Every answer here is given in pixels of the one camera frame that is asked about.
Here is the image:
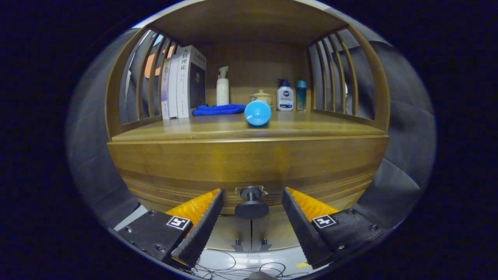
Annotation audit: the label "blue white cosmetic tube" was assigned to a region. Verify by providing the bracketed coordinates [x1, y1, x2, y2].
[244, 100, 272, 126]

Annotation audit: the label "wooden drawer with black knob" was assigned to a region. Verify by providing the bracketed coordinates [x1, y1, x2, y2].
[107, 136, 389, 219]

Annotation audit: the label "black floor cables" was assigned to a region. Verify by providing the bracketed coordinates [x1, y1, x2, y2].
[191, 249, 312, 280]

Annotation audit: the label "thin white book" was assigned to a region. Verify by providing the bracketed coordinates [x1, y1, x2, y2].
[168, 54, 182, 119]

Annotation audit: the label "wooden cabinet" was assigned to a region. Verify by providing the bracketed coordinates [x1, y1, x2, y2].
[104, 0, 391, 252]

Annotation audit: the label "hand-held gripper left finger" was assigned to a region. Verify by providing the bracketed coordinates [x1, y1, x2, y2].
[117, 189, 224, 270]

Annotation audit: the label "blue folded cloth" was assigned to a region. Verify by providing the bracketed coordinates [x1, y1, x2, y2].
[193, 104, 246, 116]

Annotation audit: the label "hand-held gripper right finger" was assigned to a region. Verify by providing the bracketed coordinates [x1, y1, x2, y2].
[282, 187, 384, 270]

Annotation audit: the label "teal slim bottle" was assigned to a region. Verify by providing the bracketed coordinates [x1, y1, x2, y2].
[296, 80, 307, 112]

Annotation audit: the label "white lotion bottle blue cap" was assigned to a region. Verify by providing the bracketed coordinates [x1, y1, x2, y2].
[277, 79, 294, 112]

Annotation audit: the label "wooden countertop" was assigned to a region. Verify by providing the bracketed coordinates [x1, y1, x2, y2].
[111, 111, 386, 142]

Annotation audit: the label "white spray bottle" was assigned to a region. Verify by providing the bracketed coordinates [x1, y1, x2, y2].
[216, 66, 230, 106]

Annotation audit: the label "wooden cabinet door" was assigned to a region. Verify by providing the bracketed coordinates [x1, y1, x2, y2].
[206, 214, 252, 251]
[252, 212, 298, 249]

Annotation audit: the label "pale purple book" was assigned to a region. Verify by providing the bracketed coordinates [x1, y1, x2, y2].
[161, 58, 172, 120]

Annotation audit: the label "beige lidded ceramic teacup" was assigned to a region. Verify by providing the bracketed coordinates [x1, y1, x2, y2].
[250, 89, 273, 107]

